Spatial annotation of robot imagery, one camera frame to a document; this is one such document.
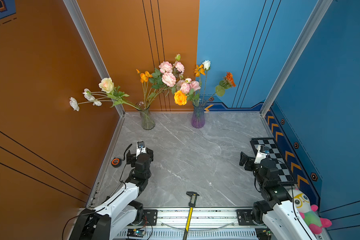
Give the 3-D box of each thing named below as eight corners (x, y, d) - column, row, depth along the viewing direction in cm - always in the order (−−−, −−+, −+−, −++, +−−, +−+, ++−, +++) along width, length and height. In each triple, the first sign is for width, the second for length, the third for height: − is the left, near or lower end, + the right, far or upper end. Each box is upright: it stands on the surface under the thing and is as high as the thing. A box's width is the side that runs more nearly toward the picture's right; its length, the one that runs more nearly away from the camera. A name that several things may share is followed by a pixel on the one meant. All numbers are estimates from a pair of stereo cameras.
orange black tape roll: (112, 167, 93) (110, 165, 90) (114, 160, 96) (112, 157, 93) (120, 167, 93) (118, 165, 90) (122, 160, 96) (120, 157, 93)
